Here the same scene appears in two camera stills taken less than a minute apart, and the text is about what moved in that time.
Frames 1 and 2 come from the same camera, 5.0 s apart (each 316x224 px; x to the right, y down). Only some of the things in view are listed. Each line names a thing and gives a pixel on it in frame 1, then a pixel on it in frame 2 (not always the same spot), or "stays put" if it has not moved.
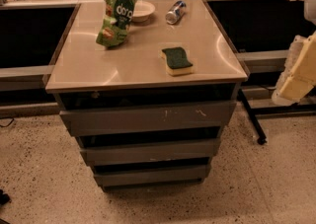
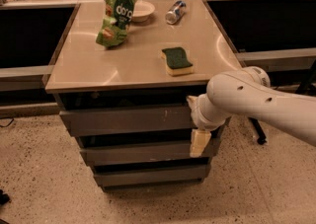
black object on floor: [4, 197] stays put
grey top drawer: [133, 119] stays put
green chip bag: [119, 11] stays put
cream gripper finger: [303, 79] to [198, 141]
